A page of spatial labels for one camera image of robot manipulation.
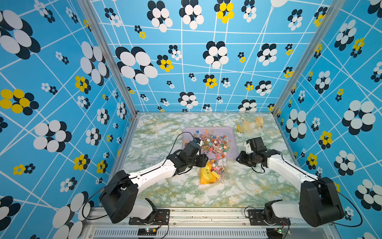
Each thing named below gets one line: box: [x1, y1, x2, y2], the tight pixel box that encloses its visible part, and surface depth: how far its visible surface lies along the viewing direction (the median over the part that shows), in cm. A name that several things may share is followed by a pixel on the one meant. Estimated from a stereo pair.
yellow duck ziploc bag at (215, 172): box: [199, 158, 232, 186], surface depth 86 cm
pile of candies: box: [192, 129, 231, 159], surface depth 101 cm
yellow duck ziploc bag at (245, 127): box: [236, 119, 255, 135], surface depth 110 cm
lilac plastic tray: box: [182, 126, 240, 160], surface depth 101 cm
